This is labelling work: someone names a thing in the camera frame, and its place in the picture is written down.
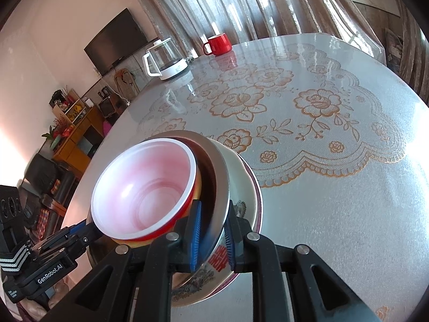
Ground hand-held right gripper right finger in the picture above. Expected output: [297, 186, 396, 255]
[224, 199, 383, 322]

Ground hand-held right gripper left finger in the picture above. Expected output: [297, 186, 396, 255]
[40, 199, 203, 322]

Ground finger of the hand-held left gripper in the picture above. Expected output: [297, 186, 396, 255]
[72, 225, 101, 255]
[32, 219, 89, 250]

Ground large floral rimmed plate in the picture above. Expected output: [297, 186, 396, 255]
[201, 154, 264, 301]

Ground deep white patterned plate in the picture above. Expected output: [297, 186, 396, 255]
[169, 139, 250, 307]

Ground stainless steel bowl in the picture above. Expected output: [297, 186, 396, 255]
[86, 130, 232, 277]

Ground yellow plastic bowl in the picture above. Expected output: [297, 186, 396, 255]
[109, 161, 203, 249]

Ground red plastic bowl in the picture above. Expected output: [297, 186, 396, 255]
[90, 137, 198, 242]

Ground person's left forearm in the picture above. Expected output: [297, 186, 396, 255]
[0, 241, 32, 274]

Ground black leather sofa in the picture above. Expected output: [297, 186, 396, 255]
[18, 152, 76, 239]

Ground wooden cabinet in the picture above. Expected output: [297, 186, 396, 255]
[52, 107, 107, 179]

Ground wooden shelf with ornaments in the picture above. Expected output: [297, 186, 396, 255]
[50, 88, 90, 123]

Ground small black appliance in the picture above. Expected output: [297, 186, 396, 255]
[98, 97, 117, 118]

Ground wooden chair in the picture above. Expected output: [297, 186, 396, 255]
[113, 69, 139, 103]

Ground white glass electric kettle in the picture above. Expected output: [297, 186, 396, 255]
[142, 38, 189, 81]

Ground black flat television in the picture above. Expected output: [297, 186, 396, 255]
[84, 8, 149, 75]

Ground red mug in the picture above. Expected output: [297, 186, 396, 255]
[202, 34, 232, 56]

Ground wide sheer beige curtain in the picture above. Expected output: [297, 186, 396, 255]
[121, 0, 384, 64]

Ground grey bundle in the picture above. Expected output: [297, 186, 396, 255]
[384, 27, 404, 71]

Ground narrow sheer beige curtain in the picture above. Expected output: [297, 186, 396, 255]
[390, 0, 429, 104]

